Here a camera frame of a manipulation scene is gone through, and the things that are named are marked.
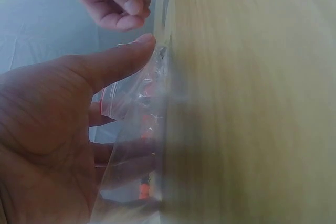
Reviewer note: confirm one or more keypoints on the person's left hand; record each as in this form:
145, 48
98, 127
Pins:
44, 134

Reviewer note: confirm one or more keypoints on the clear plastic zip bag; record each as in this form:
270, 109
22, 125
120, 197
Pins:
126, 98

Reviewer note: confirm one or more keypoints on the orange small parts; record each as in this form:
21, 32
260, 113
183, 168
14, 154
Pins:
146, 134

